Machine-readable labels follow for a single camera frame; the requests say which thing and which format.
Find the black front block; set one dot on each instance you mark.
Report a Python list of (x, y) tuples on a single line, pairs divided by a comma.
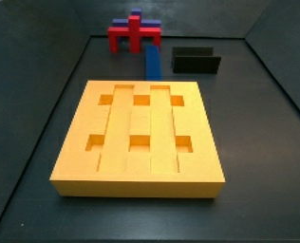
[(196, 64)]

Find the purple cross-shaped block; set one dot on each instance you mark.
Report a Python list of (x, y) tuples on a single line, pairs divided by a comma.
[(147, 23)]

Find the yellow slotted board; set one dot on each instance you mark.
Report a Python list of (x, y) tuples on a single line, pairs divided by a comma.
[(140, 142)]

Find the blue rectangular bar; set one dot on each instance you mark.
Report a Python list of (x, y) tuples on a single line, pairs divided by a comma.
[(153, 69)]

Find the red cross-shaped block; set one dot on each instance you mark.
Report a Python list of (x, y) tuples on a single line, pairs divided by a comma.
[(135, 32)]

